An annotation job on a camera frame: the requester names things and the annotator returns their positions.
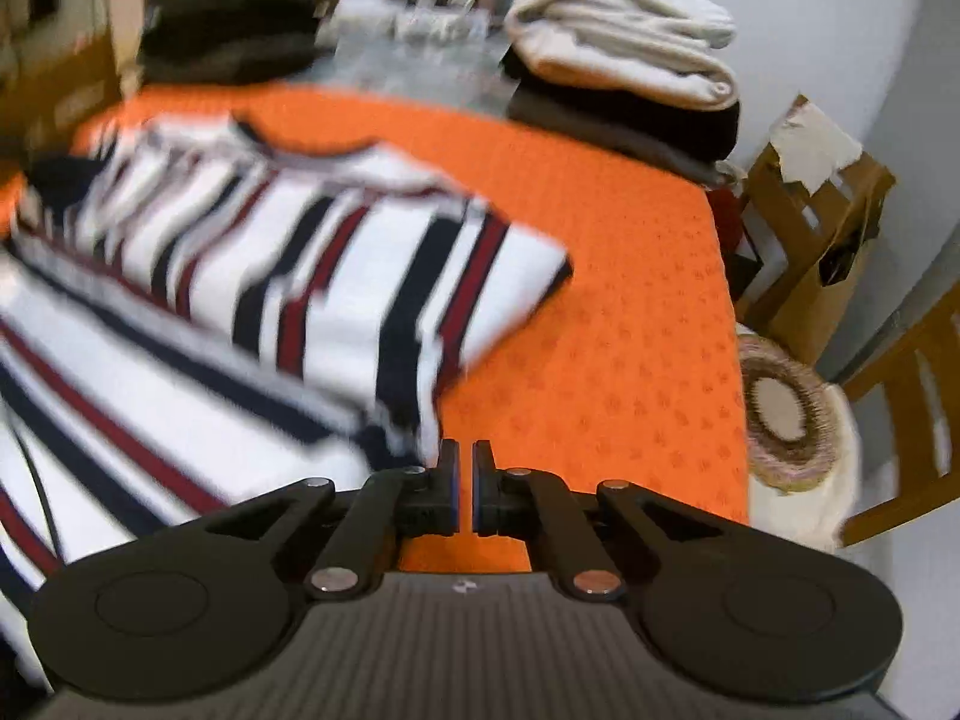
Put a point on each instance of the striped white sweater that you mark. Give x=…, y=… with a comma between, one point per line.
x=300, y=277

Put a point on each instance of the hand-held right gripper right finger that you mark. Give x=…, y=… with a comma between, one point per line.
x=478, y=487

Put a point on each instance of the round woven seat pad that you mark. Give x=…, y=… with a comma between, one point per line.
x=821, y=427

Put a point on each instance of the white torn paper sheet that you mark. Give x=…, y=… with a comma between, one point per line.
x=814, y=142

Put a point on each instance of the stack of dark folded clothes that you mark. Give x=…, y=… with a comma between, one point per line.
x=225, y=37

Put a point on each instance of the brown cardboard box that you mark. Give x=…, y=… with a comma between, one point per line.
x=810, y=292

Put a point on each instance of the grey folded garment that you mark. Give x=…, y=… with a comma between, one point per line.
x=712, y=172

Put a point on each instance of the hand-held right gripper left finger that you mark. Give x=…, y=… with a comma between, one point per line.
x=452, y=487

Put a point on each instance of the red bag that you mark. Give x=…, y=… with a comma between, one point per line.
x=731, y=225

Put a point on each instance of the cream fleece folded garment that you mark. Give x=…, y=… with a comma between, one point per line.
x=622, y=37

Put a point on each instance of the orange patterned mat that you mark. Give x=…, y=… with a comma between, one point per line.
x=600, y=277

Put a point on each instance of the white seat cushion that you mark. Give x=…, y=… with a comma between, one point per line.
x=795, y=517

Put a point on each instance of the black folded sweater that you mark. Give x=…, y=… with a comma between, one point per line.
x=660, y=124

